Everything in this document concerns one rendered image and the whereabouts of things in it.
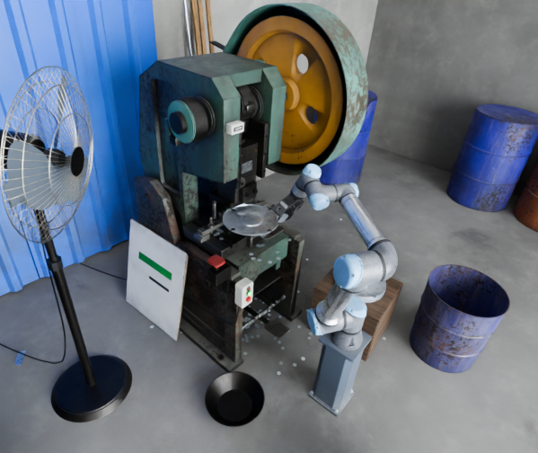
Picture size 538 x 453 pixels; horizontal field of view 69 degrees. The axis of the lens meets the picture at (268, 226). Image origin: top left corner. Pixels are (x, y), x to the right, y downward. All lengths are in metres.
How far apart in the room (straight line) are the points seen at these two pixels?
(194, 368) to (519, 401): 1.79
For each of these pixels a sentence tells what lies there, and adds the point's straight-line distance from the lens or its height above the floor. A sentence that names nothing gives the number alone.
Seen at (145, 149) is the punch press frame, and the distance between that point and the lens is 2.24.
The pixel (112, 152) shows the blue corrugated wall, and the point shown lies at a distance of 2.92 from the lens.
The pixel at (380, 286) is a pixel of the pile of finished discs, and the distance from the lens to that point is 2.38.
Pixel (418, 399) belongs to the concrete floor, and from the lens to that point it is 2.45.
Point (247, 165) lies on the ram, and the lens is 1.93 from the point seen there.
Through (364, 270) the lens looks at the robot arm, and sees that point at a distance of 1.38.
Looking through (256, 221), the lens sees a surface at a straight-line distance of 2.02.
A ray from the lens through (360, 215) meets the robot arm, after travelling 1.59.
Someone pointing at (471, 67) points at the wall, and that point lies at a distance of 4.79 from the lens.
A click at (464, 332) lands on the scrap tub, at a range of 2.37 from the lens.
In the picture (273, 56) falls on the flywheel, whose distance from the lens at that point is 2.18.
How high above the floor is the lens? 1.90
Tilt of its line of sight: 34 degrees down
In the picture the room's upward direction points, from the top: 4 degrees clockwise
